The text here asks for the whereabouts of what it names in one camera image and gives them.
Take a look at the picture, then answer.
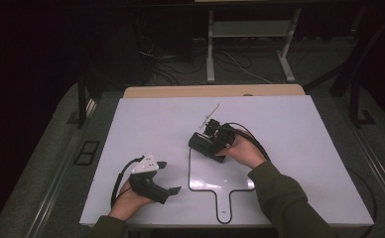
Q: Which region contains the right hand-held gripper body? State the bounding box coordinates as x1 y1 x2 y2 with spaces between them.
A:
198 103 236 157

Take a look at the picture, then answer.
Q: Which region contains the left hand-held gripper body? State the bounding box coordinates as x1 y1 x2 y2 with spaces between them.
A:
128 153 171 205

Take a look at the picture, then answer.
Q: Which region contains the white paddle-shaped whiteboard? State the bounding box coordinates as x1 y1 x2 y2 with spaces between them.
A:
188 147 257 225

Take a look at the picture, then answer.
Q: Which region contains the black eraser block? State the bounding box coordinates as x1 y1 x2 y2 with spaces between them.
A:
188 131 222 159

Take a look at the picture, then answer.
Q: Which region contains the person's left hand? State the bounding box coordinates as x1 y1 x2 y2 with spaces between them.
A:
108 179 156 222

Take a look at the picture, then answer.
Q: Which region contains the person's right hand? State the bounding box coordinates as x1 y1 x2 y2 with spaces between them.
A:
214 128 268 171

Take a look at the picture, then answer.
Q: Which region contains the wooden table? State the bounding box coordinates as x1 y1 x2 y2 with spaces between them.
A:
123 83 307 99

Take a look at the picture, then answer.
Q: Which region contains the white metal stand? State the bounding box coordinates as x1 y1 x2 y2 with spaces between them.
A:
205 8 303 84

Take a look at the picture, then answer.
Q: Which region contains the black diagonal bar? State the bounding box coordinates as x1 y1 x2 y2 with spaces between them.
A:
303 9 385 93

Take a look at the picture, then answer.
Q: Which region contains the black stand with foot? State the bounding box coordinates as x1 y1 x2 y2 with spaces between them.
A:
348 80 377 129

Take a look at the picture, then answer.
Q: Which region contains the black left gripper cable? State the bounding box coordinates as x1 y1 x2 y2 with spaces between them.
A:
110 156 146 208

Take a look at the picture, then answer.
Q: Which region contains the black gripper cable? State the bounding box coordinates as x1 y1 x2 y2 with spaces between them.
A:
224 122 272 163
110 156 146 208

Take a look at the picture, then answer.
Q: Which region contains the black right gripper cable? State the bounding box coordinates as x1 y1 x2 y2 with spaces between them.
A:
224 122 272 163

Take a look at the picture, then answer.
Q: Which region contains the black rectangular floor frame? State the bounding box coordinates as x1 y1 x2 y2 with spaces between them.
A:
73 140 101 167

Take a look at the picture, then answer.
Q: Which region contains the white floor cable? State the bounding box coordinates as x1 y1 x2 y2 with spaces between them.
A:
221 50 274 85

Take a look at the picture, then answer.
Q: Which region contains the tangle of black floor cables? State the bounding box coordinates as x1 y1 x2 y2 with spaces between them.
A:
135 34 258 86

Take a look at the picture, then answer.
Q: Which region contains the metal floor rail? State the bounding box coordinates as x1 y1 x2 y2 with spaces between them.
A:
24 98 99 238
351 125 385 216

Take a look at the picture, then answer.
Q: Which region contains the thin black cable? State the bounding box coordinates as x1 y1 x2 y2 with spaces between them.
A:
345 168 377 238

